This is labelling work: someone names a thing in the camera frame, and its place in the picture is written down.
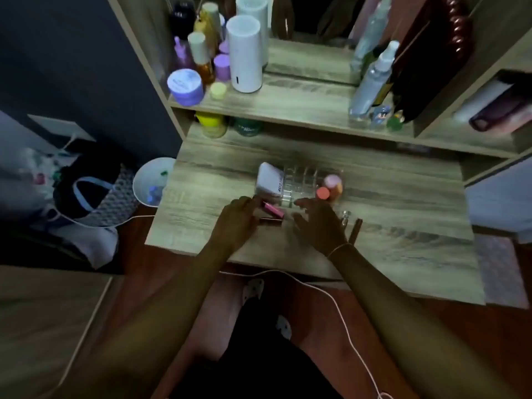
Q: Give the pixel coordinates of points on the small purple bottle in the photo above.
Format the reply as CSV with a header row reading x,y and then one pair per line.
x,y
181,53

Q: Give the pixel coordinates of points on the person's right forearm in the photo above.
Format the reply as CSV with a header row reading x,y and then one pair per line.
x,y
407,328

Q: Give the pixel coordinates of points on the person's left hand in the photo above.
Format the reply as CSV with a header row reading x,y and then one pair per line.
x,y
233,226

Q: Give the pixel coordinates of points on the small blue figurine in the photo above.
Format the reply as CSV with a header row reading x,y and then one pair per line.
x,y
380,116

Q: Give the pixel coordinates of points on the mirror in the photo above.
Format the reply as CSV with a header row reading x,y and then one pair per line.
x,y
316,33

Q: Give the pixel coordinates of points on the small clear glass bottle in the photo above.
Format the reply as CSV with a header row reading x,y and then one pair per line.
x,y
345,218

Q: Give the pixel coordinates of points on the dark red lipstick tube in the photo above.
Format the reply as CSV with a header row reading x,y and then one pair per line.
x,y
271,221

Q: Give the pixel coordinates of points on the pink patterned rug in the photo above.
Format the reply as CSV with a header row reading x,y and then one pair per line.
x,y
501,270

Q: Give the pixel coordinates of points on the person's black trousers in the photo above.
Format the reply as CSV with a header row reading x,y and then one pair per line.
x,y
257,357

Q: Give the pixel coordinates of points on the patterned tote bag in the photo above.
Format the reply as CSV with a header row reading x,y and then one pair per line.
x,y
93,195

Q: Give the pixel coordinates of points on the clear spray bottle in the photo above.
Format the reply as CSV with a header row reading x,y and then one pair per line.
x,y
373,83

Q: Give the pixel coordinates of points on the white cylindrical humidifier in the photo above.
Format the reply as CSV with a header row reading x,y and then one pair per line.
x,y
244,53

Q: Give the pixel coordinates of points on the person's right hand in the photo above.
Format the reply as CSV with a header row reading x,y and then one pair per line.
x,y
324,230

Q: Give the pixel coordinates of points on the purple cream jar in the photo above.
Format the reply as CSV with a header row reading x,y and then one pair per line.
x,y
186,88

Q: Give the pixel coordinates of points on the person's right thumb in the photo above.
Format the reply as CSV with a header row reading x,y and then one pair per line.
x,y
300,221

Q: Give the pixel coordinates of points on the orange round cap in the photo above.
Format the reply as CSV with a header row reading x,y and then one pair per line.
x,y
323,193

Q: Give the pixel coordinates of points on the white small box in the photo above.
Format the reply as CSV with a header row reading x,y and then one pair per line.
x,y
269,180

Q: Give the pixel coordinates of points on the white slipper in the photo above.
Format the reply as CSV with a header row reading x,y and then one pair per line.
x,y
284,326

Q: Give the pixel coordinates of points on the small yellow jar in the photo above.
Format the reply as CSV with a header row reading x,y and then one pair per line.
x,y
217,90

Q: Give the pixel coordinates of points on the black bottle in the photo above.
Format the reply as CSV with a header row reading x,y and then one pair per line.
x,y
183,18

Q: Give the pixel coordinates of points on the yellow bottle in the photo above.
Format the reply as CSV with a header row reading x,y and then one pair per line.
x,y
206,26

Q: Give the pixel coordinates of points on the person's left fingers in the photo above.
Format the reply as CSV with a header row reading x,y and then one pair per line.
x,y
251,203

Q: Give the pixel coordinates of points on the small purple jar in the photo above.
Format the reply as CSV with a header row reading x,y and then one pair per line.
x,y
222,67

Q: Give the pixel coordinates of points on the amber bottle with white cap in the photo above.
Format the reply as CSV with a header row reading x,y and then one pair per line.
x,y
202,58

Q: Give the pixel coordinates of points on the person's left forearm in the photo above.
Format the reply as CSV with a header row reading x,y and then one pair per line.
x,y
145,328

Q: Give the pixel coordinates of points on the small green bottle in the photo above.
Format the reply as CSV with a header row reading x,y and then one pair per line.
x,y
395,121

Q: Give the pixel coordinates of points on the dark red bag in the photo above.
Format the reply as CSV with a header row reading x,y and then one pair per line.
x,y
428,58

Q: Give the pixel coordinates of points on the green jar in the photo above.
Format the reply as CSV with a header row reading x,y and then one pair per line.
x,y
247,127

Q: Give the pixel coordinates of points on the pink lipstick tube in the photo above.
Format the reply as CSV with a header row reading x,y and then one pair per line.
x,y
273,209

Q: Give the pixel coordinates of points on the wooden dresser shelf unit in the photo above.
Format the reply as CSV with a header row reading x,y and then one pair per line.
x,y
332,120

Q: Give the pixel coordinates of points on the white waste bin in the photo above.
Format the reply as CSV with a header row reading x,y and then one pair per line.
x,y
153,181

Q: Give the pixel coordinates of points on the purple pouch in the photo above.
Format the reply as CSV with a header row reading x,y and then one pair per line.
x,y
496,112

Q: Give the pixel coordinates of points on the clear acrylic organizer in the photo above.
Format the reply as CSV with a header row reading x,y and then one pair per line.
x,y
305,184

